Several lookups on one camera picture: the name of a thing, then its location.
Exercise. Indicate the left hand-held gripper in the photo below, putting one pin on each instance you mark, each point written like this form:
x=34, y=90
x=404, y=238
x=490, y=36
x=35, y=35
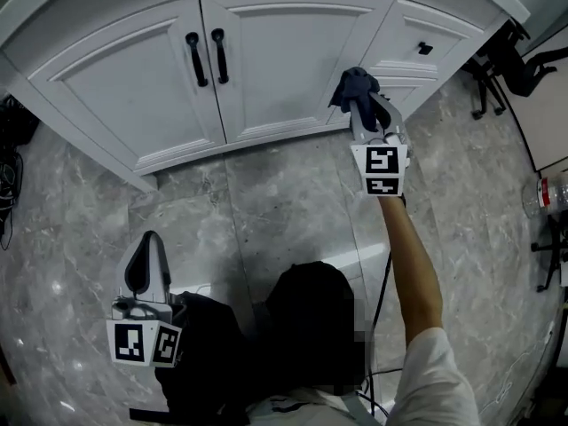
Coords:
x=142, y=326

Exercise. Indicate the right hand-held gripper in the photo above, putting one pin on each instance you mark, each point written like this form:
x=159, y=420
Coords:
x=381, y=162

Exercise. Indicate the dark wiping cloth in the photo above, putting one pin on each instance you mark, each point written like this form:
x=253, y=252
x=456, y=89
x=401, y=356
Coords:
x=355, y=87

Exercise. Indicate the white locker door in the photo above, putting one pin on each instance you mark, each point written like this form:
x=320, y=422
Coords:
x=133, y=96
x=284, y=69

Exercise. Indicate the person's right forearm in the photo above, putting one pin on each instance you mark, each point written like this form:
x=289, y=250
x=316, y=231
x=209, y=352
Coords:
x=412, y=273

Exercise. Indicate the white locker cabinet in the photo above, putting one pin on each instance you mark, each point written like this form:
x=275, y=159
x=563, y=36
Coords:
x=89, y=16

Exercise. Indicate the plain white drawer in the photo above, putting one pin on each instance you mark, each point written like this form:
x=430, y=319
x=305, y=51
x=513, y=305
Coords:
x=404, y=93

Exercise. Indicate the black drawer knob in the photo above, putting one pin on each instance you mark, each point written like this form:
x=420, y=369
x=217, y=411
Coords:
x=424, y=48

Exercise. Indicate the white drawer with knob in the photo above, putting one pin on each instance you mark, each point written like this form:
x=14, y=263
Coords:
x=399, y=33

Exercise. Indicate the black office chair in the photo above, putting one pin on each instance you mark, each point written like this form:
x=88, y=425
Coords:
x=515, y=67

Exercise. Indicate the white desk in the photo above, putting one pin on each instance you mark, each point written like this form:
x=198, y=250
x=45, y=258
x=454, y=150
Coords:
x=548, y=131

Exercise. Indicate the clear plastic bottle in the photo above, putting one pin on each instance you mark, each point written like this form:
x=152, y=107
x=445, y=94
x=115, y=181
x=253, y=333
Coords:
x=548, y=195

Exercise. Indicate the black stand base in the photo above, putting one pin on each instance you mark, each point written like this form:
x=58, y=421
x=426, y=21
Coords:
x=554, y=255

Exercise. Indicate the person's white shirt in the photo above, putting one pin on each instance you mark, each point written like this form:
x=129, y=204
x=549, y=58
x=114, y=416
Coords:
x=435, y=380

